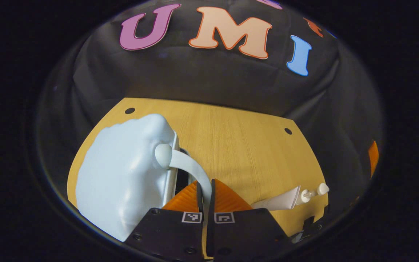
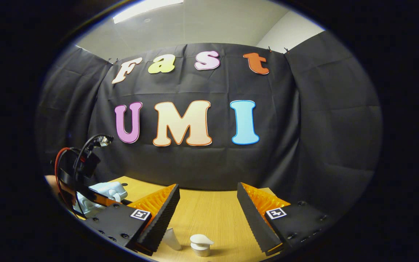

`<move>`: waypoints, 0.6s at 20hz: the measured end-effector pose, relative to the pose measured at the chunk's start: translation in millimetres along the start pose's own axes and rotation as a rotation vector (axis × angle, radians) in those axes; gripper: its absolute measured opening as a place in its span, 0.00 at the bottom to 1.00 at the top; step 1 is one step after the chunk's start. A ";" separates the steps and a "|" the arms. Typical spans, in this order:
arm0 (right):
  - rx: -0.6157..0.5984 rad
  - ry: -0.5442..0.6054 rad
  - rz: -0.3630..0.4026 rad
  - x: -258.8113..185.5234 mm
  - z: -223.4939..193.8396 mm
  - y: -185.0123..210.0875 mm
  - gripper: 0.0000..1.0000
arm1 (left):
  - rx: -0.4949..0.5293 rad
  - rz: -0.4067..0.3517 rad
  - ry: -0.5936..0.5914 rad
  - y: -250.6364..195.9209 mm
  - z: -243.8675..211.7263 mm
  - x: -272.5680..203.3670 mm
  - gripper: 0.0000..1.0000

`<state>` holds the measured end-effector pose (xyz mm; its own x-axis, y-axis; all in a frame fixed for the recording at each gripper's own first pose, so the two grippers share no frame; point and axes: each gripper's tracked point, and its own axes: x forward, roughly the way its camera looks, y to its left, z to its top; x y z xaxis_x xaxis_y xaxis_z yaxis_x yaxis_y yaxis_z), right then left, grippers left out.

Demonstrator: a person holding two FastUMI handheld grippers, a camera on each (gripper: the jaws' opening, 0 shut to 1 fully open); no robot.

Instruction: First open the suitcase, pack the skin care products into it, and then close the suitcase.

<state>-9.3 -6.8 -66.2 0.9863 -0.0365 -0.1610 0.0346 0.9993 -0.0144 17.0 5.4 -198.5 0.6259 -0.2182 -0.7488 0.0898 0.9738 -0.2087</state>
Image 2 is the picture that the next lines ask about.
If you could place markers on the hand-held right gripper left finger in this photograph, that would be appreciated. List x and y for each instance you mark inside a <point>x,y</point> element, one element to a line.
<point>162,222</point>

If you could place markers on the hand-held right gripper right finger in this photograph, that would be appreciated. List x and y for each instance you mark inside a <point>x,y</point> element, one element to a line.
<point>253,222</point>

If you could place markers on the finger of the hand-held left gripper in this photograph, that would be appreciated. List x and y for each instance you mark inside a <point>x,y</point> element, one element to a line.
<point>106,201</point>

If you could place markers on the light blue suitcase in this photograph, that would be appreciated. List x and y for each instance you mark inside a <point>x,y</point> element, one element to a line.
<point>109,189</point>

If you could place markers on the white skin care tube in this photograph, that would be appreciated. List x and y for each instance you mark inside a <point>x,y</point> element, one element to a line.
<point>172,240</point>

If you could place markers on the white pump bottle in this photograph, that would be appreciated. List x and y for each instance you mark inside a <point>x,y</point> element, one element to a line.
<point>200,245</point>

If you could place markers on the black backdrop cloth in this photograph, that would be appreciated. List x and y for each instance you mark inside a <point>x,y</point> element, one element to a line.
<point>213,167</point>

